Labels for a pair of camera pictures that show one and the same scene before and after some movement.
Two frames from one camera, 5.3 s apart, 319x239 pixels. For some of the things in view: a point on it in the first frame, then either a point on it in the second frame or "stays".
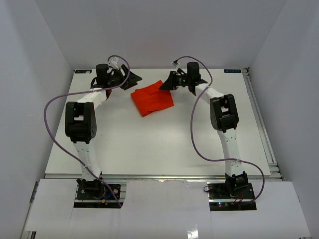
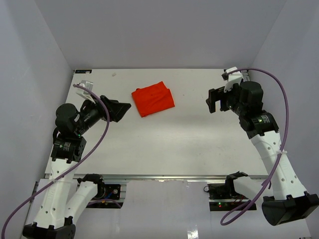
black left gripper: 132,77 → 117,109
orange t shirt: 151,98 stays
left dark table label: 83,71 stays
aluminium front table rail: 159,177 stays
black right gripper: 171,83 → 219,94
